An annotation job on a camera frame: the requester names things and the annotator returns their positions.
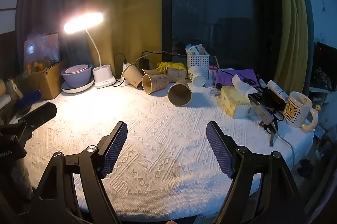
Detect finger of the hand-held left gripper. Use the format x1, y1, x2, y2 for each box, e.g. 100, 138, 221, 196
13, 89, 43, 112
16, 102, 58, 133

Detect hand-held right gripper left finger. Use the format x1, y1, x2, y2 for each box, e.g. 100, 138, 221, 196
32, 121, 128, 224

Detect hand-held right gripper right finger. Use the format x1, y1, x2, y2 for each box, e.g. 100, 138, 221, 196
206, 121, 311, 224

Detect plain brown paper cup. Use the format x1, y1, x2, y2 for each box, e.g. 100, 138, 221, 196
168, 80, 192, 107

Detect brown printed paper cup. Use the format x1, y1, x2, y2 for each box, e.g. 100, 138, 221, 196
164, 66, 187, 83
142, 74, 169, 95
122, 64, 144, 89
139, 68, 162, 76

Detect white green-printed paper cup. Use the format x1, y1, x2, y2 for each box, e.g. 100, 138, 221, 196
188, 65, 206, 87

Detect cardboard box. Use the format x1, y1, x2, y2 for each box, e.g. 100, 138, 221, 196
14, 61, 66, 100

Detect yellow tissue box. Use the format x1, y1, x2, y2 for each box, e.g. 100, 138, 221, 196
220, 74, 258, 119

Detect clear plastic bag of fruit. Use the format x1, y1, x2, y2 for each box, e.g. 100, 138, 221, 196
23, 33, 62, 74

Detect purple bowl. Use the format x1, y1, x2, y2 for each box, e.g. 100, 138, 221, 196
60, 64, 94, 89

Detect white textured tablecloth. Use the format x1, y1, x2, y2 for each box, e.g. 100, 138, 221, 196
25, 79, 315, 222

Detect white plate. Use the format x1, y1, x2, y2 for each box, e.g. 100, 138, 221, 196
61, 78, 95, 94

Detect bunch of keys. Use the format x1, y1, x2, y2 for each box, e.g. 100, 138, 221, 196
259, 119, 278, 148

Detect beige key tag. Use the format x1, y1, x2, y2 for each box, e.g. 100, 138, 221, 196
254, 105, 271, 124

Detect pink bowl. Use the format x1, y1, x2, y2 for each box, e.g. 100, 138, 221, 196
65, 64, 89, 75

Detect white desk lamp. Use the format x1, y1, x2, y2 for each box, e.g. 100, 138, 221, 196
64, 12, 116, 89

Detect black scissors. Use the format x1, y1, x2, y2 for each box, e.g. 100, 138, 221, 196
241, 76, 260, 89

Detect white tube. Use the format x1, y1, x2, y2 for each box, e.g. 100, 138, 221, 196
267, 80, 289, 102

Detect white bear-print mug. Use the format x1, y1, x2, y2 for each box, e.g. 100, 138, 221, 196
284, 91, 319, 132

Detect white plastic basket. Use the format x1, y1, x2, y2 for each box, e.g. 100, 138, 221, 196
186, 52, 210, 75

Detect yellow cloth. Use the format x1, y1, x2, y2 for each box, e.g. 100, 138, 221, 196
156, 61, 187, 72

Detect grey curtain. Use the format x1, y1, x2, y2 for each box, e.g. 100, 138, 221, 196
16, 0, 91, 74

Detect packets in basket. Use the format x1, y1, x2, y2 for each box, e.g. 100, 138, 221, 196
185, 44, 207, 56

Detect yellow-green curtain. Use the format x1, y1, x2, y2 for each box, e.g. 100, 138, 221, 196
80, 0, 164, 77
270, 0, 316, 98

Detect dark window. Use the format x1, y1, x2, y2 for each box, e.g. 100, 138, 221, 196
162, 0, 279, 72

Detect white cable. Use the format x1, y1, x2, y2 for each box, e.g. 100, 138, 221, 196
274, 132, 294, 172

